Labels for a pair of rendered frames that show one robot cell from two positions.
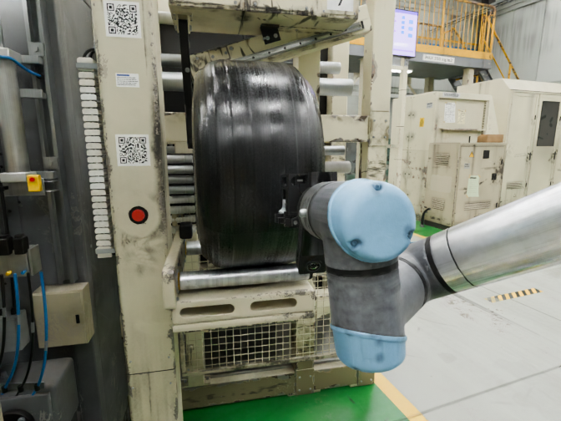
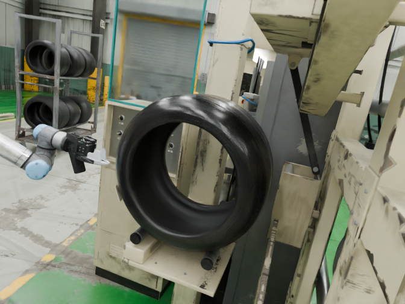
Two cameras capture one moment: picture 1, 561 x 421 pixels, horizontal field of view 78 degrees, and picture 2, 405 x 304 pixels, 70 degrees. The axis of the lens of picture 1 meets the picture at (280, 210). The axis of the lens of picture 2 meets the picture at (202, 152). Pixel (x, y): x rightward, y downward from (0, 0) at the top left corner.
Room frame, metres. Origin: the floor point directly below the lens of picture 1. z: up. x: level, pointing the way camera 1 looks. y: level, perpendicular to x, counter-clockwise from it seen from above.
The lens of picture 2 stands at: (1.49, -0.82, 1.51)
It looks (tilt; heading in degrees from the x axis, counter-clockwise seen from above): 14 degrees down; 118
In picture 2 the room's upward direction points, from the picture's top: 10 degrees clockwise
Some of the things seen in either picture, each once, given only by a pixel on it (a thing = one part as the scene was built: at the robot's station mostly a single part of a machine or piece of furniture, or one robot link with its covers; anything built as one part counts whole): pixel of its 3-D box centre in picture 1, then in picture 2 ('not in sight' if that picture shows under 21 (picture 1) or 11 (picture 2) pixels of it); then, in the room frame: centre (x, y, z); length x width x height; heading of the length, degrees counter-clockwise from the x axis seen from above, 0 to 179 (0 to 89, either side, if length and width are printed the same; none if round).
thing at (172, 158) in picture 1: (171, 193); (292, 202); (1.31, 0.42, 1.05); 0.20 x 0.15 x 0.30; 102
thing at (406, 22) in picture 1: (396, 32); not in sight; (4.69, -1.46, 2.60); 0.60 x 0.05 x 0.55; 110
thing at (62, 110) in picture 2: not in sight; (62, 88); (-2.79, 2.15, 0.96); 1.36 x 0.71 x 1.92; 110
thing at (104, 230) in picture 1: (100, 162); not in sight; (0.86, 0.45, 1.19); 0.05 x 0.04 x 0.48; 12
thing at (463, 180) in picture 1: (463, 185); not in sight; (5.12, -2.73, 0.62); 0.91 x 0.58 x 1.25; 110
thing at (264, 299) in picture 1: (244, 299); (155, 233); (0.84, 0.09, 0.84); 0.36 x 0.09 x 0.06; 102
